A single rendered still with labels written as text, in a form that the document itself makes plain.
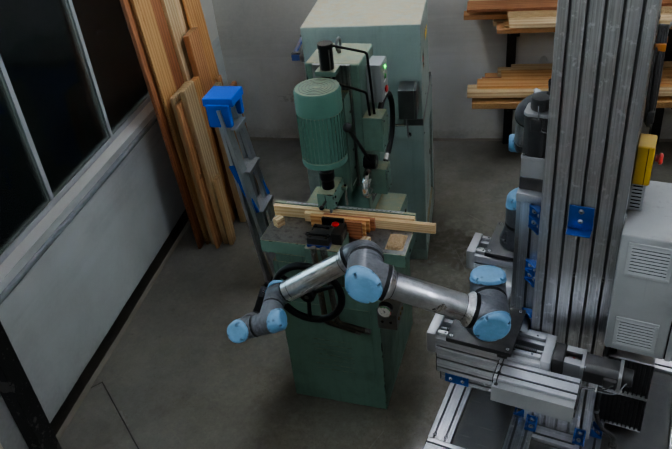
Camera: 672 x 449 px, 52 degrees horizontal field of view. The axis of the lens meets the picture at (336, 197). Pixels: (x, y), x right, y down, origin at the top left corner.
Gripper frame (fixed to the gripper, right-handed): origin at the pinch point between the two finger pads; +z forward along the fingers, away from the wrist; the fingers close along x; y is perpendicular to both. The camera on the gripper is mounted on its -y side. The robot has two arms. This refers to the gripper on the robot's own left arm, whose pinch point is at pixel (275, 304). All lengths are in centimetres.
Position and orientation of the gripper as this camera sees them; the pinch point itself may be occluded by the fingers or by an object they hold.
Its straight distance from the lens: 265.6
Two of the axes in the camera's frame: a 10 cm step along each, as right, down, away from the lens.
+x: 9.5, 0.9, -2.9
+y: -0.7, 9.9, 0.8
